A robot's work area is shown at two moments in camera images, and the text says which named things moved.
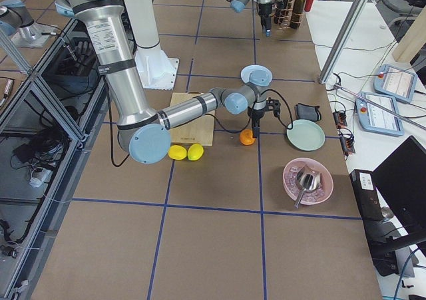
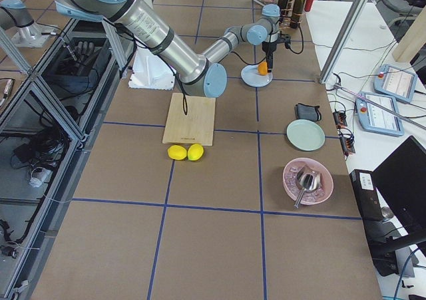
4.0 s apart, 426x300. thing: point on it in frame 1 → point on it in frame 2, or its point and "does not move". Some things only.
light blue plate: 257,75 does not move
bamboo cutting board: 199,130 does not move
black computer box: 381,234 does not move
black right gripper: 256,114 → 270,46
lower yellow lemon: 177,152 does not move
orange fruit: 246,137 → 263,68
